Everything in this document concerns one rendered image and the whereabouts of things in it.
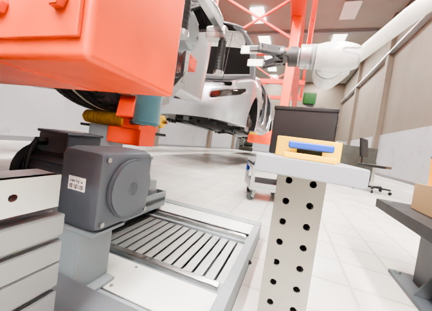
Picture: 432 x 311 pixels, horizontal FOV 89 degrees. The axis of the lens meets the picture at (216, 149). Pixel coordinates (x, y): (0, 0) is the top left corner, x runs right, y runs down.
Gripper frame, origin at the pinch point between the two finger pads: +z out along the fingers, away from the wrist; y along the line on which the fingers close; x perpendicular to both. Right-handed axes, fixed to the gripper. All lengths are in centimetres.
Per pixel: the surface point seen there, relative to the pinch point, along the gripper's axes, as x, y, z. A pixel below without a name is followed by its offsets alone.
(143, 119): -34, -33, 22
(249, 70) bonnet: 103, 315, 74
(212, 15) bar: 12.1, -10.3, 13.9
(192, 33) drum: 1.9, -16.8, 18.1
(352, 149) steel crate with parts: -16, 391, -129
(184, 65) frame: -1.9, 6.0, 32.6
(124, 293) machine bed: -75, -49, 8
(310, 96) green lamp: -18.6, -14.1, -26.3
